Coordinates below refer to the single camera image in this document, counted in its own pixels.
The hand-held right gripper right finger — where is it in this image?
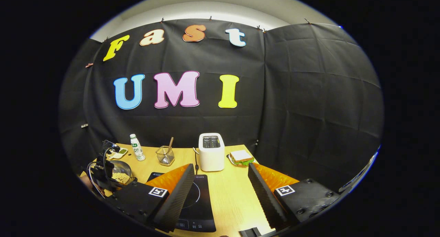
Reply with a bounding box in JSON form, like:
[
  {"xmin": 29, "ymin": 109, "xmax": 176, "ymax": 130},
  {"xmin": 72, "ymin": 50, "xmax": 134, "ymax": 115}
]
[{"xmin": 247, "ymin": 162, "xmax": 341, "ymax": 230}]

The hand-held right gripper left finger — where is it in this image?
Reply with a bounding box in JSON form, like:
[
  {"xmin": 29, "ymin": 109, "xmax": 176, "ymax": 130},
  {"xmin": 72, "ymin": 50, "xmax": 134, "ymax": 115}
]
[{"xmin": 105, "ymin": 163, "xmax": 196, "ymax": 233}]

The steel pot with black handle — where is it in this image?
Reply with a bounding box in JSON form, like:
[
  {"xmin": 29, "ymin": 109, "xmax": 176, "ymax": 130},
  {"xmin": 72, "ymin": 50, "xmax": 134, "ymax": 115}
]
[{"xmin": 109, "ymin": 160, "xmax": 138, "ymax": 188}]

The black induction cooktop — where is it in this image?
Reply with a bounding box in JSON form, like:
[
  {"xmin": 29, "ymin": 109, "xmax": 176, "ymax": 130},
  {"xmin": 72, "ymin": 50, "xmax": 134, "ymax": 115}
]
[{"xmin": 147, "ymin": 172, "xmax": 217, "ymax": 233}]

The white divided tray of beans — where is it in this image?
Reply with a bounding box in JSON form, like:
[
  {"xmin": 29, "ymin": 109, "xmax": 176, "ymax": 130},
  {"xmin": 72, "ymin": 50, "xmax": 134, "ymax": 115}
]
[{"xmin": 108, "ymin": 148, "xmax": 128, "ymax": 160}]

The white drink bottle green label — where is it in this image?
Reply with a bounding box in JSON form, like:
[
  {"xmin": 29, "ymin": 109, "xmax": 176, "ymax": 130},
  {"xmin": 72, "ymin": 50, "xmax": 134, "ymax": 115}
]
[{"xmin": 130, "ymin": 134, "xmax": 146, "ymax": 161}]

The sandwich with lettuce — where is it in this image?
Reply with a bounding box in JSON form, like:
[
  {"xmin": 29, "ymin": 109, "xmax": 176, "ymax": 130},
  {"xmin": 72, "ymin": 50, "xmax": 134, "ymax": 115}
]
[{"xmin": 230, "ymin": 150, "xmax": 254, "ymax": 166}]

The white toaster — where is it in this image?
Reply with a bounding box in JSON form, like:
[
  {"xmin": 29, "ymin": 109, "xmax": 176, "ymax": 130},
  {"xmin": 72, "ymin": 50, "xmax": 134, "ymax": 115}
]
[{"xmin": 198, "ymin": 133, "xmax": 225, "ymax": 172}]

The black backdrop cloth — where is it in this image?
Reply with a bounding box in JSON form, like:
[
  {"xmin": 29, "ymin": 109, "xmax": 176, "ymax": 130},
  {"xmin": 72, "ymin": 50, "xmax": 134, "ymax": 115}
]
[{"xmin": 58, "ymin": 19, "xmax": 385, "ymax": 193}]

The wire mesh utensil basket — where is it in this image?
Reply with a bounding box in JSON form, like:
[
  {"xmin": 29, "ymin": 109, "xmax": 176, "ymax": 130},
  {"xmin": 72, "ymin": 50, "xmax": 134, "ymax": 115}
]
[{"xmin": 156, "ymin": 146, "xmax": 175, "ymax": 166}]

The toaster power cable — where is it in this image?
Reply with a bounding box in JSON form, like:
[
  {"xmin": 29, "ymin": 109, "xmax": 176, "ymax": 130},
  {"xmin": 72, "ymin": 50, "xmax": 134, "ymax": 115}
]
[{"xmin": 192, "ymin": 147, "xmax": 200, "ymax": 174}]

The wooden handled spoon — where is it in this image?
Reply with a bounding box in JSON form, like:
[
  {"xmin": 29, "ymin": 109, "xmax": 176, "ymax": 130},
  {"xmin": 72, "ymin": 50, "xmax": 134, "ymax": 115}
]
[{"xmin": 164, "ymin": 137, "xmax": 174, "ymax": 162}]

